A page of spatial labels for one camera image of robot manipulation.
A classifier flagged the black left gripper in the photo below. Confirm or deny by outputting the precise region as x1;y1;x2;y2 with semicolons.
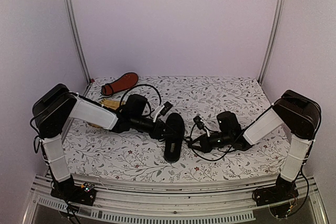
132;115;177;140

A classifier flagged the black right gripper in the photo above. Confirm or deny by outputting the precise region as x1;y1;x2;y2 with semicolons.
188;131;233;153

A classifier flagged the black shoelace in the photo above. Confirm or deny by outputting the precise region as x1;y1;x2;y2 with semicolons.
183;137;191;147

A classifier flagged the black shoe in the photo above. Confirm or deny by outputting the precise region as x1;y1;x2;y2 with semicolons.
163;113;185;163

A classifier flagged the red-soled shoe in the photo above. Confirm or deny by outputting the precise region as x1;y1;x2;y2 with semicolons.
101;72;139;97

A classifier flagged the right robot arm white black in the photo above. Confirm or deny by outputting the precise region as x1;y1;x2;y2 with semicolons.
187;90;322;201

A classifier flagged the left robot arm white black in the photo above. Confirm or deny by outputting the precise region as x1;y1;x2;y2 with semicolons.
30;83;172;200

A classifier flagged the woven bamboo tray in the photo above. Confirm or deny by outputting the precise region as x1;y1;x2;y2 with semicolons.
87;98;120;129

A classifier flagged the floral tablecloth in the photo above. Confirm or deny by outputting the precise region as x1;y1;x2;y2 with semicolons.
63;76;290;183

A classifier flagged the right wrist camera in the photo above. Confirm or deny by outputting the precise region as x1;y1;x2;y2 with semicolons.
193;115;210;137

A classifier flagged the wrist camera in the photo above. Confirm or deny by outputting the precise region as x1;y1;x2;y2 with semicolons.
193;115;210;137
153;102;173;122

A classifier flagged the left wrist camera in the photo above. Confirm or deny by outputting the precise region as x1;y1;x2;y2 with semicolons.
153;102;173;122

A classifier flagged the front aluminium rail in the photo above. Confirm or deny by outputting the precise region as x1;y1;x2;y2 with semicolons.
23;175;330;223

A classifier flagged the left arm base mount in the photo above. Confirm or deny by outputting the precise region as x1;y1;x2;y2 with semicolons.
50;181;97;206

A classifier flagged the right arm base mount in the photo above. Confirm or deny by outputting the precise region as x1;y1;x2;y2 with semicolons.
252;183;299;206

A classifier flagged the left aluminium frame post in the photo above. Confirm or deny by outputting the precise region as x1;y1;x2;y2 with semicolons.
64;0;91;84

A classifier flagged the aluminium frame post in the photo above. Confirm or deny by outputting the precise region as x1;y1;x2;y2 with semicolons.
257;0;285;86
64;0;91;84

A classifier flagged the right aluminium frame post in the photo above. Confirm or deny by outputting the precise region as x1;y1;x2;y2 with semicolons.
257;0;285;86

